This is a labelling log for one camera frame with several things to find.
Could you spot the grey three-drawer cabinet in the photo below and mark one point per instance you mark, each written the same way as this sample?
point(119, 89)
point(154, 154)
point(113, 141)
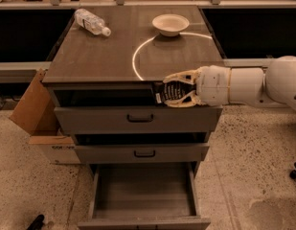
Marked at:
point(135, 56)

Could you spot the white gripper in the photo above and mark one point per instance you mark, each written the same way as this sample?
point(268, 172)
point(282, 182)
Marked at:
point(214, 84)

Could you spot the open cardboard box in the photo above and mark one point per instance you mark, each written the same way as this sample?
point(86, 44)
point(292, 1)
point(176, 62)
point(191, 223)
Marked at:
point(35, 114)

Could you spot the black middle drawer handle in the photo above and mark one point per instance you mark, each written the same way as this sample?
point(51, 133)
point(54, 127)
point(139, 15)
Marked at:
point(144, 154)

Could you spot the black drawer handle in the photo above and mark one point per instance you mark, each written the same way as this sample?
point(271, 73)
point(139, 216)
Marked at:
point(140, 119)
point(144, 154)

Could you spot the black rxbar chocolate wrapper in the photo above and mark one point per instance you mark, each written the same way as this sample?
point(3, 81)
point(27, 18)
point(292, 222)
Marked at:
point(161, 90)

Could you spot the grey open bottom drawer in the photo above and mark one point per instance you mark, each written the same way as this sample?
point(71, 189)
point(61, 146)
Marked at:
point(145, 196)

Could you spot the black object on floor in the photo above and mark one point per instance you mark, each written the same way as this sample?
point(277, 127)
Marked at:
point(37, 224)

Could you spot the grey middle drawer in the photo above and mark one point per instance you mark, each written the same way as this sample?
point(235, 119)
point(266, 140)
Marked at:
point(119, 148)

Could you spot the clear plastic water bottle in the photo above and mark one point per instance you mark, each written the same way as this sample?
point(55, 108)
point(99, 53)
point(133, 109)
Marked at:
point(91, 22)

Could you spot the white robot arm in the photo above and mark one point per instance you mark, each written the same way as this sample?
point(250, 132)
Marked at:
point(273, 87)

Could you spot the white paper bowl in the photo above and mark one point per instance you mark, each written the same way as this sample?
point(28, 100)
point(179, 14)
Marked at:
point(170, 24)

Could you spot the grey top drawer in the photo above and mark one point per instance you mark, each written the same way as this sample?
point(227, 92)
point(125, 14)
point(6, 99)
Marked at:
point(104, 112)

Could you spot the black top drawer handle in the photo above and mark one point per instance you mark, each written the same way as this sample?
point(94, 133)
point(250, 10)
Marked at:
point(140, 119)

